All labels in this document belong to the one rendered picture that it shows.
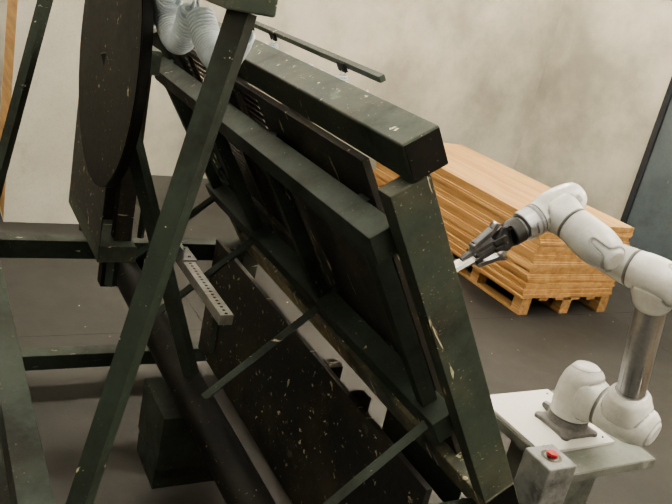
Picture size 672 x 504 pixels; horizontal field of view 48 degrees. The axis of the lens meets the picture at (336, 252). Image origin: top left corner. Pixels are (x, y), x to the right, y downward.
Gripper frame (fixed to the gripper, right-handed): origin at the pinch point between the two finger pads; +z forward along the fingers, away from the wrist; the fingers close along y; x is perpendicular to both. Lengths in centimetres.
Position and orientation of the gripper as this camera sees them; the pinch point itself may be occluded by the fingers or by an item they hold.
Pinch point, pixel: (461, 263)
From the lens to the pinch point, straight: 210.4
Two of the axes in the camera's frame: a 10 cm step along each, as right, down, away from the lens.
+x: -4.4, -3.9, 8.0
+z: -8.5, 4.8, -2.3
